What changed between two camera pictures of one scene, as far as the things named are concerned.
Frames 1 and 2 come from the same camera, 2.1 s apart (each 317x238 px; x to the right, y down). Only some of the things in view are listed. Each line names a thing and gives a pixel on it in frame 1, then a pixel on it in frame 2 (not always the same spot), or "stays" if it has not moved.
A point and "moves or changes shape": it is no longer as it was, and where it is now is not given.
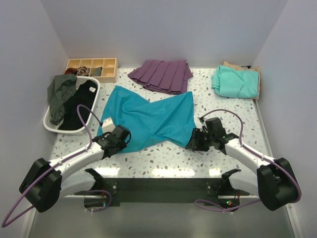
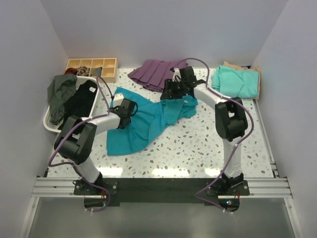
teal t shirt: [167, 122] moves or changes shape
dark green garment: [60, 86] stays
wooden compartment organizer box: [109, 66] stays
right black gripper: [194, 144] → [166, 94]
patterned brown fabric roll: [82, 71] stays
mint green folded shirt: [230, 83] stays
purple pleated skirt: [170, 77] stays
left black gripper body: [123, 145] → [114, 108]
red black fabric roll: [71, 71] stays
